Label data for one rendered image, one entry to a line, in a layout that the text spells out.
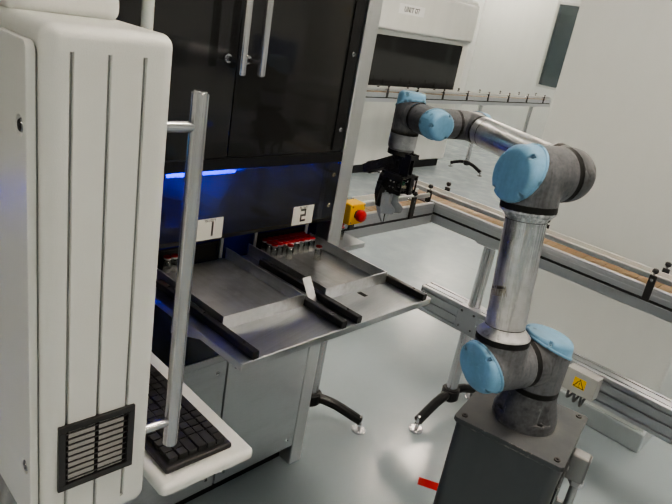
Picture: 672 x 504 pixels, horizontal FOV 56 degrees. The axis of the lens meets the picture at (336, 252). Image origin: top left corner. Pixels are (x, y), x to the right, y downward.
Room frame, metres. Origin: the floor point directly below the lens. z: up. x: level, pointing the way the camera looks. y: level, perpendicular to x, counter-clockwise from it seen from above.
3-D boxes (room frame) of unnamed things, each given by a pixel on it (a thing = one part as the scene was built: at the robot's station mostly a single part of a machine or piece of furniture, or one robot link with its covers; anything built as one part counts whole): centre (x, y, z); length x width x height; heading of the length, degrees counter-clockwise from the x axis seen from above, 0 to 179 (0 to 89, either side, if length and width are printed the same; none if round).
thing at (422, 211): (2.33, -0.10, 0.92); 0.69 x 0.16 x 0.16; 139
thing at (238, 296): (1.49, 0.27, 0.90); 0.34 x 0.26 x 0.04; 49
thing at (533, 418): (1.29, -0.51, 0.84); 0.15 x 0.15 x 0.10
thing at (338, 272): (1.75, 0.05, 0.90); 0.34 x 0.26 x 0.04; 49
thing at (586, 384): (2.04, -0.98, 0.50); 0.12 x 0.05 x 0.09; 49
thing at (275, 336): (1.58, 0.11, 0.87); 0.70 x 0.48 x 0.02; 139
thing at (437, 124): (1.61, -0.19, 1.39); 0.11 x 0.11 x 0.08; 30
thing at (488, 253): (2.44, -0.62, 0.46); 0.09 x 0.09 x 0.77; 49
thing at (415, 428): (2.44, -0.62, 0.07); 0.50 x 0.08 x 0.14; 139
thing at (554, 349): (1.29, -0.51, 0.96); 0.13 x 0.12 x 0.14; 120
